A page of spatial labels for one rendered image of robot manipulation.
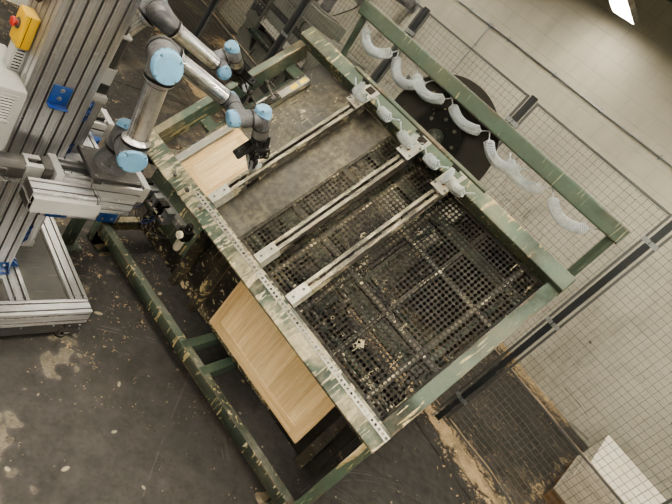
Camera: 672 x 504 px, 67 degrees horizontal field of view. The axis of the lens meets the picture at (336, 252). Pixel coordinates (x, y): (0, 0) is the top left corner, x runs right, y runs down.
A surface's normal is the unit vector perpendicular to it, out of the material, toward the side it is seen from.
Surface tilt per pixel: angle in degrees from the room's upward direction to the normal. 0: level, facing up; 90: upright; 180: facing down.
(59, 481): 0
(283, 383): 90
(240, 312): 90
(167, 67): 82
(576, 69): 90
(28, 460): 0
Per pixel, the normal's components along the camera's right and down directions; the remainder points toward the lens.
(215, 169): -0.03, -0.39
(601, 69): -0.59, -0.04
